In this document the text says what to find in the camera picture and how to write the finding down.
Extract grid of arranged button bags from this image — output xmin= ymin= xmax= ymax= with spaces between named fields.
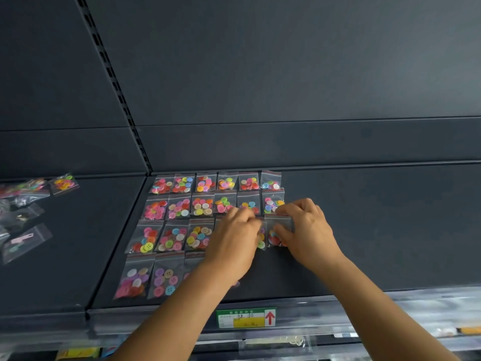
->
xmin=112 ymin=170 xmax=296 ymax=300

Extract bag with pink clip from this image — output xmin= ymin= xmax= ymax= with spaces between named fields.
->
xmin=2 ymin=223 xmax=53 ymax=266

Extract person's left forearm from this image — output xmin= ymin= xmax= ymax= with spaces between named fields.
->
xmin=103 ymin=259 xmax=245 ymax=361

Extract green white price label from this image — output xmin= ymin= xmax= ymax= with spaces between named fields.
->
xmin=216 ymin=307 xmax=278 ymax=329

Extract clear plastic button bag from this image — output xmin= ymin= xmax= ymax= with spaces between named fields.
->
xmin=265 ymin=214 xmax=296 ymax=248

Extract pile of transparent button bags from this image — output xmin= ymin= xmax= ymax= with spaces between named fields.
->
xmin=0 ymin=173 xmax=80 ymax=241

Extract blue yellow snack packet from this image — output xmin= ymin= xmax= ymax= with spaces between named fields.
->
xmin=56 ymin=347 xmax=100 ymax=361

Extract person's right forearm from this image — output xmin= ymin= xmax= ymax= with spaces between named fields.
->
xmin=306 ymin=255 xmax=461 ymax=361

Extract person's left hand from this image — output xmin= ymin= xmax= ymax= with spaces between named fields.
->
xmin=201 ymin=206 xmax=264 ymax=282

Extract person's right hand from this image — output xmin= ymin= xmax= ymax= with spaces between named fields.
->
xmin=272 ymin=198 xmax=346 ymax=273

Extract clear packet with purple item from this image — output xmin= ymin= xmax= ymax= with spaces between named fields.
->
xmin=240 ymin=334 xmax=313 ymax=354

